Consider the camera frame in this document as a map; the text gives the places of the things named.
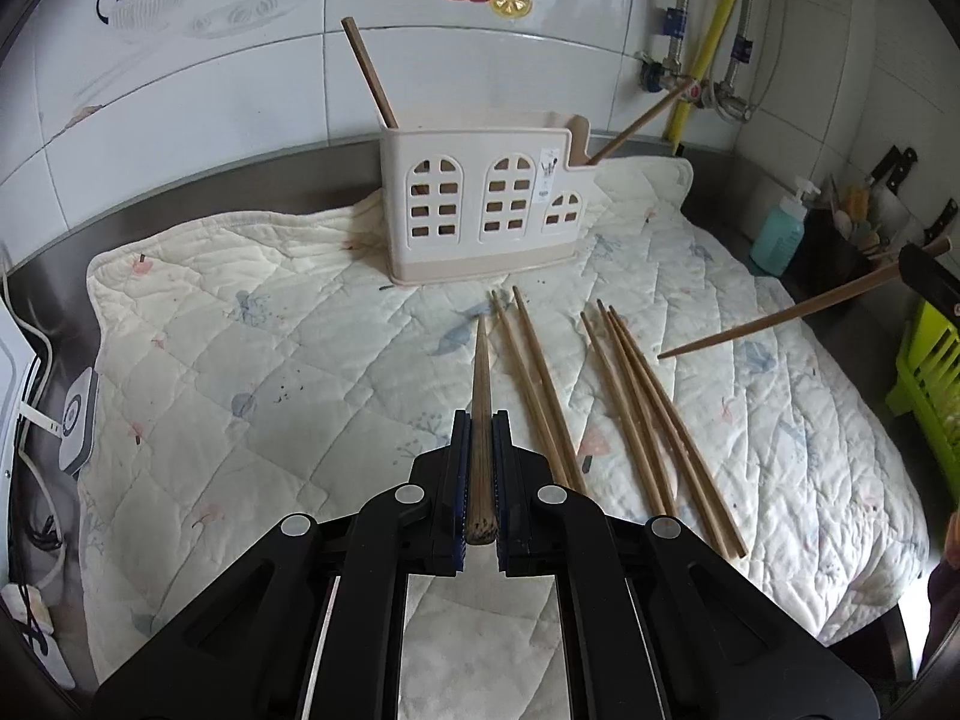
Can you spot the brown wooden chopstick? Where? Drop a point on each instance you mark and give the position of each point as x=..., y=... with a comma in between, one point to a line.
x=371, y=75
x=787, y=311
x=544, y=375
x=482, y=390
x=663, y=427
x=525, y=382
x=677, y=427
x=637, y=124
x=628, y=427

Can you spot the green plastic rack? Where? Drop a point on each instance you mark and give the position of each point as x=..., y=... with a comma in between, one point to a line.
x=926, y=375

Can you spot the yellow gas pipe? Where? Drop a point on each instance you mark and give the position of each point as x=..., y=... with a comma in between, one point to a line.
x=720, y=7

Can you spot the beige plastic chopstick holder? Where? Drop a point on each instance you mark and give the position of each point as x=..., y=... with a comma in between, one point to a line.
x=465, y=255

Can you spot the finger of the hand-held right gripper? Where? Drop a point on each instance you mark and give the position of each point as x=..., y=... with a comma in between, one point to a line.
x=934, y=285

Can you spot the white grey small device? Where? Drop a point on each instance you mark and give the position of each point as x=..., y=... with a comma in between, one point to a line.
x=75, y=420

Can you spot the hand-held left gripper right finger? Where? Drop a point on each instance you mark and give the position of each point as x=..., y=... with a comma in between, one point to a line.
x=514, y=480

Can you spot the teal soap pump bottle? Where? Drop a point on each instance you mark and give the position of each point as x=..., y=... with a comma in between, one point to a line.
x=776, y=236

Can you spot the cream quilted mat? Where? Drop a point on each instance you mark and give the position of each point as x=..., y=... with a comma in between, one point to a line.
x=300, y=390

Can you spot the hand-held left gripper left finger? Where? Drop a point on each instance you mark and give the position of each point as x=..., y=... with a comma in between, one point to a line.
x=448, y=480

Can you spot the black utensil container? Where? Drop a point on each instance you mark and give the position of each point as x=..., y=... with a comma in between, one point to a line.
x=825, y=255

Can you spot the white power strip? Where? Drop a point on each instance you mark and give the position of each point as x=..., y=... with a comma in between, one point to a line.
x=45, y=645

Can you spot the white appliance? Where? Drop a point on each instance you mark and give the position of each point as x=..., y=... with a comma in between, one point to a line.
x=11, y=390

